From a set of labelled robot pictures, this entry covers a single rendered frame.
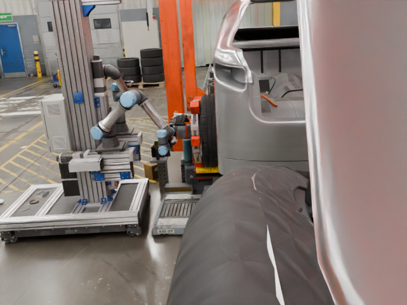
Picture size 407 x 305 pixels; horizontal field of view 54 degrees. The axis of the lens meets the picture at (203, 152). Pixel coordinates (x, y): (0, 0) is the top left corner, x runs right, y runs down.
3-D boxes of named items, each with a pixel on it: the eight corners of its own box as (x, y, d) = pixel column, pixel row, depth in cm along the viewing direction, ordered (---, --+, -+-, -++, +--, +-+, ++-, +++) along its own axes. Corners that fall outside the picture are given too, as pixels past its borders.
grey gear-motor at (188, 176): (226, 196, 411) (225, 164, 400) (186, 198, 414) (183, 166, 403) (226, 189, 428) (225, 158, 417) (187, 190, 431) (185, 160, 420)
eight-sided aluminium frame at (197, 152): (200, 169, 350) (197, 108, 333) (193, 169, 351) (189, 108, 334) (203, 149, 402) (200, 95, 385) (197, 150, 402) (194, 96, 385)
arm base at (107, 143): (100, 148, 343) (98, 137, 340) (103, 143, 357) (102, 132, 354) (117, 147, 343) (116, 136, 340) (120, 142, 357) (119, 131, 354)
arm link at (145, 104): (132, 92, 333) (169, 138, 336) (125, 95, 323) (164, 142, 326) (141, 84, 328) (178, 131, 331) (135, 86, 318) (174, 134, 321)
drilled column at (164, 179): (168, 192, 450) (165, 157, 437) (159, 192, 451) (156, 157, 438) (169, 189, 460) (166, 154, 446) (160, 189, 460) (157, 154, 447)
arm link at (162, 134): (160, 127, 323) (162, 141, 326) (155, 131, 313) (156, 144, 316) (169, 127, 321) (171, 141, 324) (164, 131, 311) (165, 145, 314)
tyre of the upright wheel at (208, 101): (227, 95, 328) (227, 91, 392) (198, 96, 329) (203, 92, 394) (230, 173, 340) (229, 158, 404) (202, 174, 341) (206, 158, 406)
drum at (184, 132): (201, 140, 363) (200, 125, 359) (177, 141, 364) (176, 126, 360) (201, 136, 376) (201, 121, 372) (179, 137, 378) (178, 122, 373)
